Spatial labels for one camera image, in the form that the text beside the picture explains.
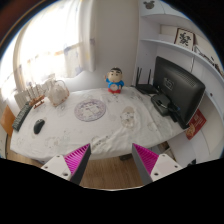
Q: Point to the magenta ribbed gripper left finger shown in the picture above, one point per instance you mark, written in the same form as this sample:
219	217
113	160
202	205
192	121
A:
70	167

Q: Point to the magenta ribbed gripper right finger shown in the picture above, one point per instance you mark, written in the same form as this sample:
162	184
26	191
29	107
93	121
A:
152	166

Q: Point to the black computer mouse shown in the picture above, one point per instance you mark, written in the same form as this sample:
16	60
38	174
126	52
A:
38	126

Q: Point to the white patterned tablecloth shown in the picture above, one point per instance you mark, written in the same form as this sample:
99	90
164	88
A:
130	118

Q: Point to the red booklet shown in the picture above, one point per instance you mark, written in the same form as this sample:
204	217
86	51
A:
196	123

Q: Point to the black keyboard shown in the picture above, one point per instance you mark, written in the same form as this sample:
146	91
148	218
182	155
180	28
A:
21	116

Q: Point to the wooden sailing ship model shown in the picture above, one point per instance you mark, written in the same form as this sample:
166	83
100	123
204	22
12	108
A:
36	95

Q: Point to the black wifi router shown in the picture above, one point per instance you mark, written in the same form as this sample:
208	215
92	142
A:
144	88

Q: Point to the black computer monitor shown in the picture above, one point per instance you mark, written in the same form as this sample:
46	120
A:
179	92

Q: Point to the wooden chair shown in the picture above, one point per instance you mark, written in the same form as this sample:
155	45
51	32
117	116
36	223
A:
6	120

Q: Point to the cartoon boy figurine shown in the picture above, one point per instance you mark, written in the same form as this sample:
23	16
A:
114	80

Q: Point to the white sheer curtain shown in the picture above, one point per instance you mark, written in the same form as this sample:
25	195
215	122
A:
58	42

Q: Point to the framed black white picture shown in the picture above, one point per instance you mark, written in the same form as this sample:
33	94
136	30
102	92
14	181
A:
185	38

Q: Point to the white wall shelf unit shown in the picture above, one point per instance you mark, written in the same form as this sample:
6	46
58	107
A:
158	24

